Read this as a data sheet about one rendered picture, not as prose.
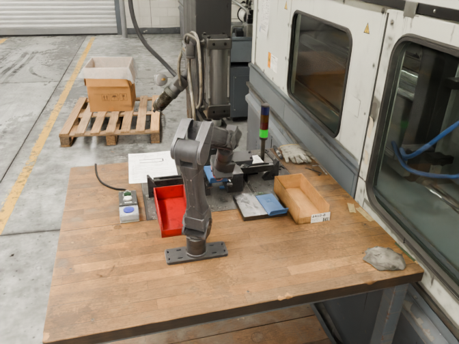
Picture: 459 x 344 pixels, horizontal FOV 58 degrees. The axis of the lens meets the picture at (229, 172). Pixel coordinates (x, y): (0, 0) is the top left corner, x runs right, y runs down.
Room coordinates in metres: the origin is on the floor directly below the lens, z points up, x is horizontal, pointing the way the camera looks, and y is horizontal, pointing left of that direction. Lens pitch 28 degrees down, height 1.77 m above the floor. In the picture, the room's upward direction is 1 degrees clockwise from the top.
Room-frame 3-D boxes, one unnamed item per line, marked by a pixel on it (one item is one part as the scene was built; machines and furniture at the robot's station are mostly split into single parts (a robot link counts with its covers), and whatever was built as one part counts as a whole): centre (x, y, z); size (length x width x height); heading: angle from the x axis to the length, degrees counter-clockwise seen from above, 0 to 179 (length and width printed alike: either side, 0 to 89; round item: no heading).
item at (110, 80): (4.77, 1.40, 0.40); 0.67 x 0.60 x 0.50; 7
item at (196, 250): (1.06, 0.10, 0.94); 0.20 x 0.07 x 0.08; 105
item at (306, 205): (1.37, -0.28, 0.93); 0.25 x 0.13 x 0.08; 15
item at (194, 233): (1.07, 0.10, 1.00); 0.09 x 0.06 x 0.06; 70
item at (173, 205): (1.28, 0.20, 0.93); 0.25 x 0.12 x 0.06; 15
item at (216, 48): (1.49, 0.06, 1.37); 0.11 x 0.09 x 0.30; 105
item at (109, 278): (1.33, 0.05, 0.45); 1.12 x 0.99 x 0.90; 105
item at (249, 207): (1.35, -0.12, 0.91); 0.17 x 0.16 x 0.02; 105
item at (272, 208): (1.33, -0.16, 0.93); 0.15 x 0.07 x 0.03; 18
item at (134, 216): (1.27, 0.37, 0.90); 0.07 x 0.07 x 0.06; 15
